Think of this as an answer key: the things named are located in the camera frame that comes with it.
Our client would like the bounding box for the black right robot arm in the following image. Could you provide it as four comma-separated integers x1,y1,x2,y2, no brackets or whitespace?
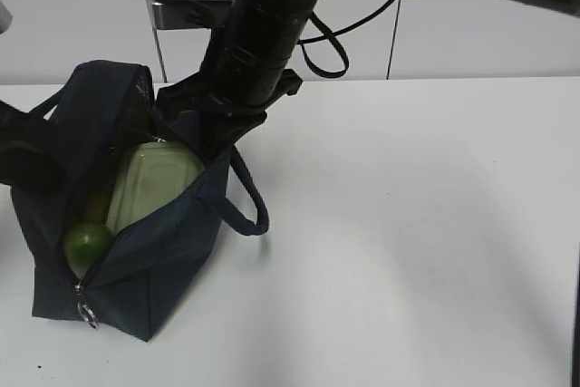
149,0,579,161

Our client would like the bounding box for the green cucumber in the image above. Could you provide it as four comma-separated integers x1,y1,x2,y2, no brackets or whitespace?
63,223,113,279

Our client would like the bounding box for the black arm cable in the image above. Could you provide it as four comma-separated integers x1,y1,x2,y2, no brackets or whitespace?
297,0,400,78

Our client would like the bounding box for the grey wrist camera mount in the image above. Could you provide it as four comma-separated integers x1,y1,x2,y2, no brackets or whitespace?
149,0,233,31

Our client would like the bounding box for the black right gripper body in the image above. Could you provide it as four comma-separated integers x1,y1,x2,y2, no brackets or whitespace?
155,69,303,163

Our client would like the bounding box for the green lid glass container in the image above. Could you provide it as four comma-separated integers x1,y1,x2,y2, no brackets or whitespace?
106,141,205,234

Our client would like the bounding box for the yellow squash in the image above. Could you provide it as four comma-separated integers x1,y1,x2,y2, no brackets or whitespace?
82,191,111,224

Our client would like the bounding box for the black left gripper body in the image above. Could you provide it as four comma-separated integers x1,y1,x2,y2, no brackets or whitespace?
1,99,65,192

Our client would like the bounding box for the navy blue lunch bag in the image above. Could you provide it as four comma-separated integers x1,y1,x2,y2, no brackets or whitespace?
9,61,269,341

